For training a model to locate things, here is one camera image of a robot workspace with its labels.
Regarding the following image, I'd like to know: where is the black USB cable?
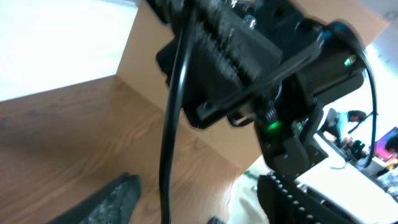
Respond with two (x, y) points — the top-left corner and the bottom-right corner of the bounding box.
(158, 6), (195, 224)

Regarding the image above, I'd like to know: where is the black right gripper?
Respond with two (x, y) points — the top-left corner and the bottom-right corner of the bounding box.
(149, 1), (327, 129)

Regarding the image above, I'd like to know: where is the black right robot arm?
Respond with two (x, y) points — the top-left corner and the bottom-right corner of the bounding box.
(149, 1), (366, 177)

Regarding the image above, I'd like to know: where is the black right camera cable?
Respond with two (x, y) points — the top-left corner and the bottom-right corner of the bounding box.
(357, 49), (379, 169)

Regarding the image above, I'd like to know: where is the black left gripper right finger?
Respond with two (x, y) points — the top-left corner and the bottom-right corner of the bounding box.
(257, 174), (353, 224)

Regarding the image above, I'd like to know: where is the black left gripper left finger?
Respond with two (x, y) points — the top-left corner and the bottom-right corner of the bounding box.
(49, 173), (141, 224)

